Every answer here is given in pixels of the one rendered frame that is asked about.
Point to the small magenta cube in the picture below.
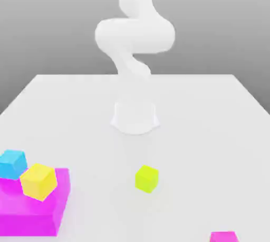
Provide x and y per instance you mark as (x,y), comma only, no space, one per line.
(224,237)

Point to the small cyan cube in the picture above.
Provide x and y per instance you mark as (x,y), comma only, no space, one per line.
(12,165)

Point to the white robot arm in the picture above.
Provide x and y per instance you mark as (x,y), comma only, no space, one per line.
(135,35)

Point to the large magenta box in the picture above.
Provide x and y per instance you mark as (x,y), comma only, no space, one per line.
(27,218)

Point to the small lime green cube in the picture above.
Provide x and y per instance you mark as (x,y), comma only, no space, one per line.
(146,179)

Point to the small yellow cube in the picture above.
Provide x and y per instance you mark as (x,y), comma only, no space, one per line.
(39,182)

